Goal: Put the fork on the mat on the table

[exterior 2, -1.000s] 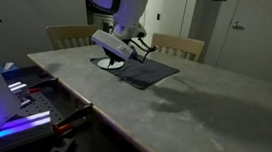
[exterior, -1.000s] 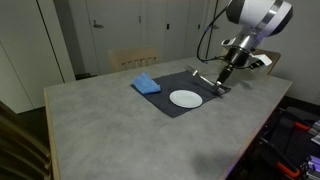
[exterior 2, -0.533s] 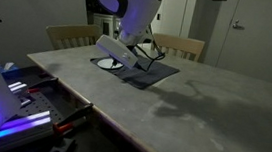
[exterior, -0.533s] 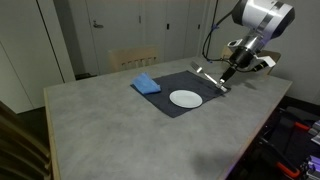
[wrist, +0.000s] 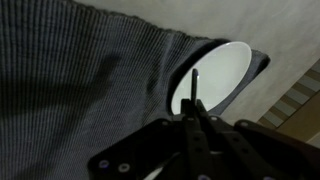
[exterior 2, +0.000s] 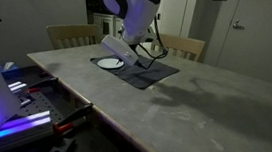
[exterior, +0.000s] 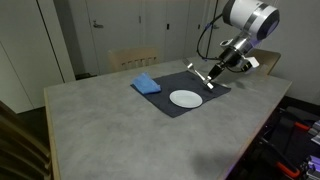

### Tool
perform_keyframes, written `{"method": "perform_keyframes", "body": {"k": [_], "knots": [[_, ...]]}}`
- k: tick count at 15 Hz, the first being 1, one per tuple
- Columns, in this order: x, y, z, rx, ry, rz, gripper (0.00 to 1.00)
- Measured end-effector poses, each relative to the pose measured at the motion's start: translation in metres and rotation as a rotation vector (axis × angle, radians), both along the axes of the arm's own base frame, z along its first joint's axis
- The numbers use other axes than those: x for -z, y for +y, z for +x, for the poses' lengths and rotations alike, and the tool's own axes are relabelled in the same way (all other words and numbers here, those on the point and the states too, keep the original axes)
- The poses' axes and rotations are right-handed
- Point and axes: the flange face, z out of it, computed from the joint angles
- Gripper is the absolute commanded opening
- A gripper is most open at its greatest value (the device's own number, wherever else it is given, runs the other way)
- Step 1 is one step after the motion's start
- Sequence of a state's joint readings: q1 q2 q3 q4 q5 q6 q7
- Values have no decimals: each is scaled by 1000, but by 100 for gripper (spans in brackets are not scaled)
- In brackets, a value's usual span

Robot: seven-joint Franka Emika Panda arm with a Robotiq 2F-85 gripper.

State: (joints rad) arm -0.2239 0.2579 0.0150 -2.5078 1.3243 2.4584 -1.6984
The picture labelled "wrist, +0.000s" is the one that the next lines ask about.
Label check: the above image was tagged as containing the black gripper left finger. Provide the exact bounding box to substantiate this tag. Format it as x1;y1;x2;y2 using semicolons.
87;97;216;180

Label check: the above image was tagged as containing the dark grey woven placemat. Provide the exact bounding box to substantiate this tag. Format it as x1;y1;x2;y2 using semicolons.
0;0;272;180

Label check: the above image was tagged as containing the light wooden slatted chair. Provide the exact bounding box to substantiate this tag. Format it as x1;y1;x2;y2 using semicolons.
256;58;320;148

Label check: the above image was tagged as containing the small white round plate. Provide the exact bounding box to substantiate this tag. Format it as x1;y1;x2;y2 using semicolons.
170;40;253;116

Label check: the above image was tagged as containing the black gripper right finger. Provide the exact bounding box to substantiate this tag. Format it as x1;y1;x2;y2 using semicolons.
195;99;320;180

